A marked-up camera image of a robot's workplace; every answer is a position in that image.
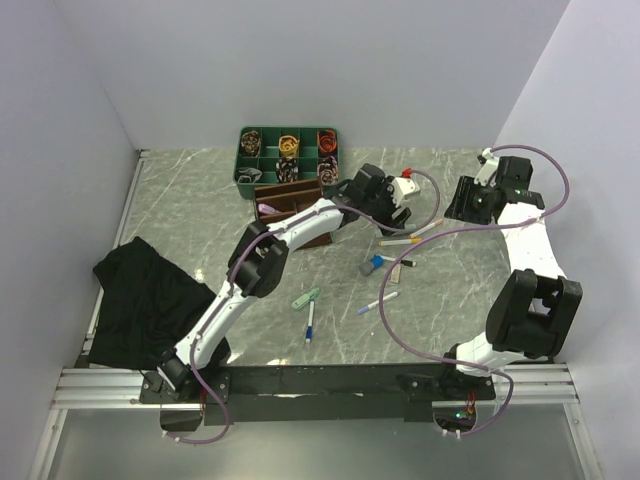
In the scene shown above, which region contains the yellow cap white marker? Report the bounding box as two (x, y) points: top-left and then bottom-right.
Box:
(378, 238), (422, 247)

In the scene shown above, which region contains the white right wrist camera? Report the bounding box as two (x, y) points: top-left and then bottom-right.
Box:
(474, 148), (500, 187)

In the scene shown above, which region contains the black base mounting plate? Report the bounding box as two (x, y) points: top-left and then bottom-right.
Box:
(139, 363), (496, 425)

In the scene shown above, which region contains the yellow rolled tie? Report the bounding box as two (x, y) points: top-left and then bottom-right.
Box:
(278, 135), (300, 157)

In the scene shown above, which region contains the brown patterned rolled tie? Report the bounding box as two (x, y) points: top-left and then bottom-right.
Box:
(240, 130), (261, 157)

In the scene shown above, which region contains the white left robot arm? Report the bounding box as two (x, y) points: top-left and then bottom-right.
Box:
(157, 163), (420, 402)

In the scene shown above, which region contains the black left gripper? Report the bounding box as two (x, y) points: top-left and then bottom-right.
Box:
(362, 177), (411, 236)

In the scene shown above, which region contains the grey rolled cloth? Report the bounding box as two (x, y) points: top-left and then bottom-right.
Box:
(236, 167), (263, 183)

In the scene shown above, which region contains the green compartment tray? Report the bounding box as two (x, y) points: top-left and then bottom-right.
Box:
(232, 126), (341, 200)

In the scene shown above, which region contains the pink black rolled tie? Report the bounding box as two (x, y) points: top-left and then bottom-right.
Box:
(317, 156), (339, 186)

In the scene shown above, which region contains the green highlighter on table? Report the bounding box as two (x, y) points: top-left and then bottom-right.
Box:
(291, 287), (321, 311)

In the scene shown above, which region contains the blue grey glue stick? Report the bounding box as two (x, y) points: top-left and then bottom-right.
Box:
(359, 255), (384, 277)

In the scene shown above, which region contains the black cloth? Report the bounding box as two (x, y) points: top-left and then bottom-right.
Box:
(88, 236), (216, 370)

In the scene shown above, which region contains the small beige eraser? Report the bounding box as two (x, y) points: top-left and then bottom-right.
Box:
(389, 264), (402, 284)

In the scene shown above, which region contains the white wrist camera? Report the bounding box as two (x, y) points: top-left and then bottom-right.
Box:
(391, 168), (421, 208)
(474, 148), (500, 187)

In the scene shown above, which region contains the orange black rolled tie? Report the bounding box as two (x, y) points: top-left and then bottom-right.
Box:
(317, 129), (338, 156)

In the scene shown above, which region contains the brown wooden desk organizer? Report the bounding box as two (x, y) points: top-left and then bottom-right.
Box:
(254, 179), (322, 225)

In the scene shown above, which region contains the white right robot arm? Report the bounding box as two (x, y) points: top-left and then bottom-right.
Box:
(438, 150), (583, 398)

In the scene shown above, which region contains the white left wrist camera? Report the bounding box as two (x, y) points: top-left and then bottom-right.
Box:
(391, 168), (421, 208)

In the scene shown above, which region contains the aluminium rail frame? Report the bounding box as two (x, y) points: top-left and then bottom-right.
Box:
(31, 149), (585, 479)

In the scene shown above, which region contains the blue cap white pen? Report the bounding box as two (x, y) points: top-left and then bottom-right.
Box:
(305, 300), (316, 344)

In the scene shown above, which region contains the black white rolled tie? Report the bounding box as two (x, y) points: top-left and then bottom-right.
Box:
(276, 157), (299, 183)

